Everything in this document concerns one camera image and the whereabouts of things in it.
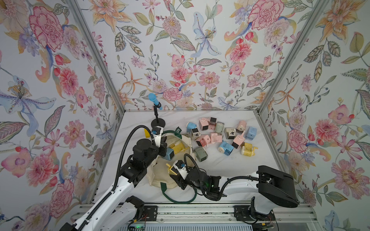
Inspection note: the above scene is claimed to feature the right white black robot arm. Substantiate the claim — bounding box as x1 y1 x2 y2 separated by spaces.
169 163 300 223

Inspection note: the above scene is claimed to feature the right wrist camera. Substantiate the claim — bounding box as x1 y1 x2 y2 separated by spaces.
173 160 188 180

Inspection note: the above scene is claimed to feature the black microphone stand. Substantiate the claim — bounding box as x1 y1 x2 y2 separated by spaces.
151 105 166 128

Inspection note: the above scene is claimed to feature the blue cube pencil sharpener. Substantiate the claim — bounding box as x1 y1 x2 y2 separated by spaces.
245 126 257 140

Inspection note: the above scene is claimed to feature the large pink pencil sharpener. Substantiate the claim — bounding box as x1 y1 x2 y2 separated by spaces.
199 117 209 131

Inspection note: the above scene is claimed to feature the light blue pencil sharpener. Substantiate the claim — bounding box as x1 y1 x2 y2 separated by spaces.
187 122 197 133

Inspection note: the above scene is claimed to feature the pale green cube sharpener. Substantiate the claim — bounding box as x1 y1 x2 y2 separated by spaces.
190 128 201 140

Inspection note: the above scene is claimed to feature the cream green tote bag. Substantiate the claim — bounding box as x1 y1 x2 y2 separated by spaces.
147 128 198 205

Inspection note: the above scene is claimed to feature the mint green pencil sharpener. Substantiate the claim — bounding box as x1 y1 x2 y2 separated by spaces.
214 121 225 133

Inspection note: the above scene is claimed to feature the blue lever pencil sharpener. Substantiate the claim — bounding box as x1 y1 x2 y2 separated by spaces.
163 148 174 161

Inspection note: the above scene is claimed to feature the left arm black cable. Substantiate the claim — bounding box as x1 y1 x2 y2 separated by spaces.
76 125 154 231

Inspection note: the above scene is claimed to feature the yellow rectangular block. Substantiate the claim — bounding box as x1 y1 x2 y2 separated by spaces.
144 129 150 138

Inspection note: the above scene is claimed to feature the sage green cube sharpener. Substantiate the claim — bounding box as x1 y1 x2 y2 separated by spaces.
194 147 208 162

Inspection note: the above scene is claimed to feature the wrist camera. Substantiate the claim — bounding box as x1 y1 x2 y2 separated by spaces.
173 160 188 180
152 126 163 147

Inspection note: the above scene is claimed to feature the small pink pencil sharpener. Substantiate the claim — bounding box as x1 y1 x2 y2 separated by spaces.
208 117 217 131

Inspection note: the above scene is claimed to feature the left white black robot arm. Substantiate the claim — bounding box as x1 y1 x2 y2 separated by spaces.
60 137 167 231

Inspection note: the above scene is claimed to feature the cream pencil sharpener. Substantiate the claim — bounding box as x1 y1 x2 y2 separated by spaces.
224 127 237 140

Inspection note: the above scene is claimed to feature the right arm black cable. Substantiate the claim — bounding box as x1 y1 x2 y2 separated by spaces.
183 153 298 203

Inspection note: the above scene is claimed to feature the pink square pencil sharpener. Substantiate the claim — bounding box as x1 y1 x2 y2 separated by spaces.
196 135 211 147

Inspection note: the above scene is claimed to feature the yellow crank pencil sharpener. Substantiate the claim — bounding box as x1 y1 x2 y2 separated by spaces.
240 142 258 157

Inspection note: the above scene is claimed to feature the blue round-front pencil sharpener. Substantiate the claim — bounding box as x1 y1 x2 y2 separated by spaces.
218 141 234 156

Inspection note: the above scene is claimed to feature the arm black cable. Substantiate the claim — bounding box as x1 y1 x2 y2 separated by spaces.
183 153 298 203
76 125 154 231

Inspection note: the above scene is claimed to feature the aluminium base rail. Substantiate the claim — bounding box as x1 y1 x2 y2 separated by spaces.
83 201 322 231

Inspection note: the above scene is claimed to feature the pink round pencil sharpener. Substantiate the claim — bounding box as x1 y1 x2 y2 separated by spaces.
236 120 247 134

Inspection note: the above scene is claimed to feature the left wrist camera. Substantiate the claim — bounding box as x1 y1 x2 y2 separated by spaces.
152 126 163 147

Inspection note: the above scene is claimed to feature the pink lever pencil sharpener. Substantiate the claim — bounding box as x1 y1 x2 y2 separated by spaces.
232 131 245 149

